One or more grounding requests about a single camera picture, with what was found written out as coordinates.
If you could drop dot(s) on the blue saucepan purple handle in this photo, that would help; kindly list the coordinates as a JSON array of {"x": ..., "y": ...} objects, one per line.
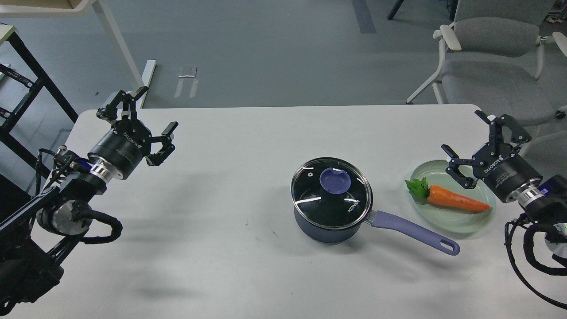
[{"x": 332, "y": 220}]

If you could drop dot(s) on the orange toy carrot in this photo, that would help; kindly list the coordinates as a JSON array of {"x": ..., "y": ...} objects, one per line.
[{"x": 436, "y": 195}]

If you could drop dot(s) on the grey office chair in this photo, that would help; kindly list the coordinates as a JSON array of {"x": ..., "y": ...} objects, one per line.
[{"x": 506, "y": 28}]

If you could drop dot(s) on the pale green plate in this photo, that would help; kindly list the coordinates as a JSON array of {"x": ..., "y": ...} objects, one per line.
[{"x": 450, "y": 219}]

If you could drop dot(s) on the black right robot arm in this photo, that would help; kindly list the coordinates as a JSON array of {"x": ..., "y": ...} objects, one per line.
[{"x": 542, "y": 213}]

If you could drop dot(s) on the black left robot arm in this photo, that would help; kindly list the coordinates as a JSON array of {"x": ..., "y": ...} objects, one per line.
[{"x": 40, "y": 235}]

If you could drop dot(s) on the black metal rack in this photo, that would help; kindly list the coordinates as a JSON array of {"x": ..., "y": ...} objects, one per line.
[{"x": 43, "y": 81}]

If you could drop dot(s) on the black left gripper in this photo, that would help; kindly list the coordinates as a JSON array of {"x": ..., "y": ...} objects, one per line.
[{"x": 129, "y": 140}]

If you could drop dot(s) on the glass pot lid purple knob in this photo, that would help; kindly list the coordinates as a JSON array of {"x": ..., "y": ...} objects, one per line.
[{"x": 329, "y": 176}]

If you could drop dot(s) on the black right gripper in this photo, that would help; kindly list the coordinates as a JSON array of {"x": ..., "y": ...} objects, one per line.
[{"x": 503, "y": 170}]

